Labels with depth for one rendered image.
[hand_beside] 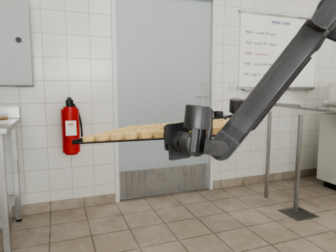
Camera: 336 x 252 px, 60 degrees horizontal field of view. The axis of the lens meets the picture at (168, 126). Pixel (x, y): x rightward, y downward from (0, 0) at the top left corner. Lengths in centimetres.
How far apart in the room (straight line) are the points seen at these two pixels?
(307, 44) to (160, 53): 238
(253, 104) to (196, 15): 259
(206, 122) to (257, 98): 13
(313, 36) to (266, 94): 16
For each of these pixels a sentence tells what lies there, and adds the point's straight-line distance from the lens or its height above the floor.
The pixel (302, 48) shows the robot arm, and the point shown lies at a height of 120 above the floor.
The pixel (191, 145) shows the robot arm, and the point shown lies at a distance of 71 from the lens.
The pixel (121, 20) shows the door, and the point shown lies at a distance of 296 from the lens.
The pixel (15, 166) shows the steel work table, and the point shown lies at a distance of 275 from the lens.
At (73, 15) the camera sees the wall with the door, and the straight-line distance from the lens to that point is 287.
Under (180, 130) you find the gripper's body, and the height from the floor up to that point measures 100.
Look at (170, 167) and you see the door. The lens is 314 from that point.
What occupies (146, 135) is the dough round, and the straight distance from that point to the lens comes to 94.
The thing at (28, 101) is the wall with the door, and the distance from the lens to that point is 280.
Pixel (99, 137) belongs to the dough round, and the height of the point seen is 95.
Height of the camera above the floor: 111
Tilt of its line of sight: 7 degrees down
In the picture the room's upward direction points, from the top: straight up
